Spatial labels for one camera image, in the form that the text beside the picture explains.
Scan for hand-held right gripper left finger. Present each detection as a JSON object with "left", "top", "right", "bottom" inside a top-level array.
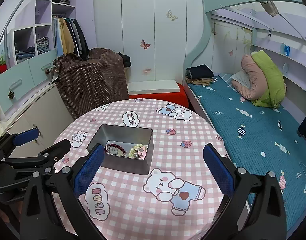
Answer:
[{"left": 19, "top": 143, "right": 105, "bottom": 240}]

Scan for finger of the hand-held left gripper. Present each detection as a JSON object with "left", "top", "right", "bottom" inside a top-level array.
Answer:
[
  {"left": 0, "top": 128, "right": 40, "bottom": 158},
  {"left": 7, "top": 139, "right": 71, "bottom": 167}
]

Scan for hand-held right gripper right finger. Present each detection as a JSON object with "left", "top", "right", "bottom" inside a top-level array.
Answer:
[{"left": 202, "top": 143, "right": 287, "bottom": 240}]

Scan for grey metal tin box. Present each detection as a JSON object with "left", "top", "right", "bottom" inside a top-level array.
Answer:
[{"left": 87, "top": 124, "right": 153, "bottom": 176}]

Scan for beige cabinet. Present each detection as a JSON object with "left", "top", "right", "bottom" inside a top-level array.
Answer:
[{"left": 0, "top": 85, "right": 76, "bottom": 158}]

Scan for teal candy print bed sheet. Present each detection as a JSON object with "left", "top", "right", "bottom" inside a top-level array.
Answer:
[{"left": 188, "top": 74, "right": 306, "bottom": 233}]

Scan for mint drawer cabinet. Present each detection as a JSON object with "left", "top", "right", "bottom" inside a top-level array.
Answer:
[{"left": 0, "top": 47, "right": 58, "bottom": 120}]

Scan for brown dotted cloth cover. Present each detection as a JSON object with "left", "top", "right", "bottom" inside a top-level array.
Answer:
[{"left": 52, "top": 48, "right": 130, "bottom": 119}]

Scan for pink checked bear tablecloth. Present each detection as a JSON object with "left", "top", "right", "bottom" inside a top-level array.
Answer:
[{"left": 53, "top": 99, "right": 233, "bottom": 240}]

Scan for tan folded clothes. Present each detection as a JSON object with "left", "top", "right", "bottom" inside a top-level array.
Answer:
[{"left": 186, "top": 77, "right": 218, "bottom": 85}]

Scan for white pillow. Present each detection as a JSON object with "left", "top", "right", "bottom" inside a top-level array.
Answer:
[{"left": 229, "top": 70, "right": 251, "bottom": 88}]

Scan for dark folded clothes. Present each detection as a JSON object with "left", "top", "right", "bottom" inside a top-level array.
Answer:
[{"left": 186, "top": 64, "right": 214, "bottom": 79}]

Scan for pink folded quilt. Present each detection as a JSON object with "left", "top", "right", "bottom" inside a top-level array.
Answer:
[{"left": 230, "top": 54, "right": 266, "bottom": 100}]

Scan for light blue hanging garment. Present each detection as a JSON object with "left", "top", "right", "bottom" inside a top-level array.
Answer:
[{"left": 53, "top": 17, "right": 65, "bottom": 57}]

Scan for green folded quilt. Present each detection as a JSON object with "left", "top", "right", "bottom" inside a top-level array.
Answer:
[{"left": 251, "top": 51, "right": 287, "bottom": 108}]

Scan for yellow hanging garment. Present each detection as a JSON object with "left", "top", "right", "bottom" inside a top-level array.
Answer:
[{"left": 59, "top": 17, "right": 75, "bottom": 54}]

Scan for black hanging jacket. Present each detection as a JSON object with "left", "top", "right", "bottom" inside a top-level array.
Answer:
[{"left": 70, "top": 19, "right": 90, "bottom": 60}]

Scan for black cloth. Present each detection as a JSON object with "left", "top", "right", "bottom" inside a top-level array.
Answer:
[{"left": 117, "top": 52, "right": 132, "bottom": 68}]

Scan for grey curved metal pole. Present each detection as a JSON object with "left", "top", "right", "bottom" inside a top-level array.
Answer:
[{"left": 0, "top": 0, "right": 56, "bottom": 53}]

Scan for purple cubby shelf unit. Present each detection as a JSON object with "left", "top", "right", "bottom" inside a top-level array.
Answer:
[{"left": 5, "top": 0, "right": 93, "bottom": 68}]

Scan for white wardrobe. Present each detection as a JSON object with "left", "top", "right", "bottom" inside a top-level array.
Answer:
[{"left": 93, "top": 0, "right": 211, "bottom": 85}]

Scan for grey hanging object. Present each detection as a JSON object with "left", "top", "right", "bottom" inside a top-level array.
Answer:
[{"left": 260, "top": 1, "right": 279, "bottom": 17}]

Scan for red bead bracelet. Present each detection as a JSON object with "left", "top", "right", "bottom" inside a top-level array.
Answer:
[{"left": 104, "top": 143, "right": 126, "bottom": 155}]

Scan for pale green pearl bracelet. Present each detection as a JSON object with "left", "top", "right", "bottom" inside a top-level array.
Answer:
[{"left": 128, "top": 144, "right": 146, "bottom": 158}]

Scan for mint bunk bed frame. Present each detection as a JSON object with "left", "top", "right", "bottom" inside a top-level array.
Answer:
[{"left": 184, "top": 0, "right": 306, "bottom": 238}]

